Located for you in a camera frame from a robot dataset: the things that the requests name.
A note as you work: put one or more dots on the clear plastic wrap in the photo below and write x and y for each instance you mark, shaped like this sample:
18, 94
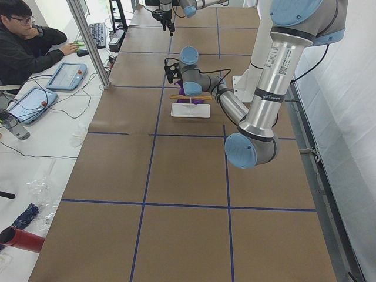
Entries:
46, 196

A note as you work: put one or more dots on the black keyboard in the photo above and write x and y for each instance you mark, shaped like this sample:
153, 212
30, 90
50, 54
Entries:
98, 33

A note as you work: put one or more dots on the person in black jacket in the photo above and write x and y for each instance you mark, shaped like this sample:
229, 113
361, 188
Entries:
27, 48

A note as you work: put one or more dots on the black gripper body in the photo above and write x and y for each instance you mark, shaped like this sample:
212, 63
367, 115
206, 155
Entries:
178, 79
166, 16

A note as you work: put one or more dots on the blue teach pendant far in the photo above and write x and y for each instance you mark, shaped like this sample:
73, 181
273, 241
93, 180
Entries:
67, 77

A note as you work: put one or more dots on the red cylinder tube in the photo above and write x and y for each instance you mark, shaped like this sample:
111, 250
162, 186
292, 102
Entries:
21, 239

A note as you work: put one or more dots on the grey water bottle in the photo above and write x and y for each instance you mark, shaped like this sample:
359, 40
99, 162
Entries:
12, 125

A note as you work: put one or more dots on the blue teach pendant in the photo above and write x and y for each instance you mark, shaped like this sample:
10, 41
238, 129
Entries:
67, 77
34, 103

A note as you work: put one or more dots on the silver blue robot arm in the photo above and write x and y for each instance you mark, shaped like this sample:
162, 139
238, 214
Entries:
189, 7
295, 25

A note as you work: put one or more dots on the aluminium frame post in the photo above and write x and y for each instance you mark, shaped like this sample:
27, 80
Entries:
79, 17

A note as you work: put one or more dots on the dark blue folded umbrella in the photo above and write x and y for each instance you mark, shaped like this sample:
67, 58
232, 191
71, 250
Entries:
25, 219

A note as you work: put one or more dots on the purple towel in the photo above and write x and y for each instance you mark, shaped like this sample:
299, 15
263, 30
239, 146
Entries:
182, 93

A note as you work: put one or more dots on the blue teach pendant near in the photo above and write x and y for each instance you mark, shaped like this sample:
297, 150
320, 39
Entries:
34, 103

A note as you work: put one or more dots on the black computer mouse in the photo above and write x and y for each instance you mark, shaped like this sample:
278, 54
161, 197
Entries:
82, 52

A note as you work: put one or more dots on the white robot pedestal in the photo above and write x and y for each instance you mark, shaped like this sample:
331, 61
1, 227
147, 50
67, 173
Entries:
245, 85

